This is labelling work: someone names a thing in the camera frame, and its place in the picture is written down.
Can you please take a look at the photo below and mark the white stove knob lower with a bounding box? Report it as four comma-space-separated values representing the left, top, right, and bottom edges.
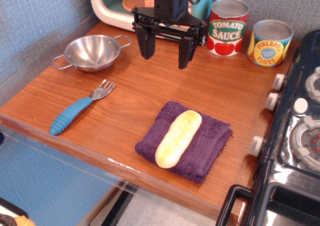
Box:
249, 136, 265, 157

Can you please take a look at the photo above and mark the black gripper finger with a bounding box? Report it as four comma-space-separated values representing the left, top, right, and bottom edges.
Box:
178, 34, 198, 69
135, 23, 156, 60

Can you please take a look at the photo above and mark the white round stove button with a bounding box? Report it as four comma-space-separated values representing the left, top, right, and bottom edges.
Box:
293, 98, 308, 114

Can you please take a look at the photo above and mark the white teal toy microwave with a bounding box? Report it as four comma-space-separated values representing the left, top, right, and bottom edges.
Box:
90, 0, 213, 31

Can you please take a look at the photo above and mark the tomato sauce can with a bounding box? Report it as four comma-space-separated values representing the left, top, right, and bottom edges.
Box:
207, 0, 249, 57

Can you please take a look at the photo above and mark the white stove knob upper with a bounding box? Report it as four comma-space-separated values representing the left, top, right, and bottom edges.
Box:
272, 74, 286, 91

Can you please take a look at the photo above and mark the grey stove burner rear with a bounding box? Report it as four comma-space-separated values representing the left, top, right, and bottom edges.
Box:
305, 67, 320, 103

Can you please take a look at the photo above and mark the white stove knob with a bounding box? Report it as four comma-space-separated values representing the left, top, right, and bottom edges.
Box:
249, 136, 265, 157
272, 74, 286, 91
265, 93, 279, 111

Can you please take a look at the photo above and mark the purple folded rag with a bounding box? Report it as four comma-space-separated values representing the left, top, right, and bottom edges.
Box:
135, 101, 232, 184

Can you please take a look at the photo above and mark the clear acrylic table guard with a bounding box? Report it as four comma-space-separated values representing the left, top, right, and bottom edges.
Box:
0, 114, 222, 220

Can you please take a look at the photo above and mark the grey stove burner front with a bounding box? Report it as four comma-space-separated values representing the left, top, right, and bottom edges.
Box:
290, 116, 320, 172

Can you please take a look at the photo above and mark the black oven door handle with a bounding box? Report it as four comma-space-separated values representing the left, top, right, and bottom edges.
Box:
216, 185, 253, 226

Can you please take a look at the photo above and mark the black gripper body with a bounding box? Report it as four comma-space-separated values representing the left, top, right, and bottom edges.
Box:
131, 0, 206, 46

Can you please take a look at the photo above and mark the white stove knob middle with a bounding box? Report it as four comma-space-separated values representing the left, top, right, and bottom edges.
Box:
265, 93, 279, 111

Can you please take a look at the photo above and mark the pineapple slices can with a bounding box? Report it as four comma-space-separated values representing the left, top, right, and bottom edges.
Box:
247, 19, 294, 67

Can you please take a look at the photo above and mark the black toy stove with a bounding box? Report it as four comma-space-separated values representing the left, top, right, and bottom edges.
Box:
243, 30, 320, 226

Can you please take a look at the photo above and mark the blue handled metal spork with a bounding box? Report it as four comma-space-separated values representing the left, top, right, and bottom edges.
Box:
49, 79, 116, 135

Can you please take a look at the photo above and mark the grey stove burner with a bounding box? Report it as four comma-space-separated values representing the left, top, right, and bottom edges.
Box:
290, 116, 320, 172
305, 67, 320, 103

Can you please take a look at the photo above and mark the steel bowl with handles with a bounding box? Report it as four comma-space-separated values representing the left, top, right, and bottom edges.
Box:
51, 34, 131, 73

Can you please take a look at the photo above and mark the yellow toy bread loaf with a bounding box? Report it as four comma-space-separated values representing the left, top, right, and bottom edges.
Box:
155, 110, 203, 169

